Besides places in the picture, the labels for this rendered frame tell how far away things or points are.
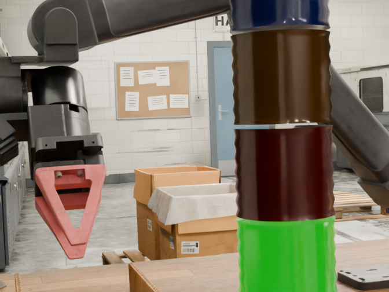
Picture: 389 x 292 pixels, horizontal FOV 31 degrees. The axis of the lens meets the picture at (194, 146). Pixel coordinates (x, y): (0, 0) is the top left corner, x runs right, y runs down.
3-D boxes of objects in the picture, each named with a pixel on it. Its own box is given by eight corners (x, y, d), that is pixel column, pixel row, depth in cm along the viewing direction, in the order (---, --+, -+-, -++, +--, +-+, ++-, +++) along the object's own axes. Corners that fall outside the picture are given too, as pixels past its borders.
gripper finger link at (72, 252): (41, 241, 65) (33, 153, 69) (40, 271, 71) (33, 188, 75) (116, 233, 67) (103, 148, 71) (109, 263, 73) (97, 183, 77)
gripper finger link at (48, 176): (41, 238, 64) (33, 149, 69) (40, 269, 70) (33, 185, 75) (116, 231, 66) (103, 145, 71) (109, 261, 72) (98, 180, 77)
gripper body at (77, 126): (36, 154, 67) (30, 90, 71) (35, 204, 76) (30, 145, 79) (105, 149, 69) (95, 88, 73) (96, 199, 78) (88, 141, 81)
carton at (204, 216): (276, 280, 402) (274, 192, 399) (168, 290, 388) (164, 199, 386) (242, 257, 467) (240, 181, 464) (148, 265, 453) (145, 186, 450)
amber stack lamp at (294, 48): (307, 120, 30) (304, 39, 29) (351, 121, 26) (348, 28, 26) (220, 124, 29) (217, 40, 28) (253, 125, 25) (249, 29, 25)
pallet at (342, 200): (348, 204, 793) (348, 191, 793) (394, 216, 697) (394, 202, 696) (245, 212, 764) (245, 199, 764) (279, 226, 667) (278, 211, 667)
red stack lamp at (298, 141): (309, 204, 30) (307, 124, 30) (353, 216, 26) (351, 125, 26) (223, 211, 29) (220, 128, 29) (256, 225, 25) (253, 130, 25)
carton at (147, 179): (230, 258, 467) (227, 170, 464) (151, 265, 452) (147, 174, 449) (204, 243, 521) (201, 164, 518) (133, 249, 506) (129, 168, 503)
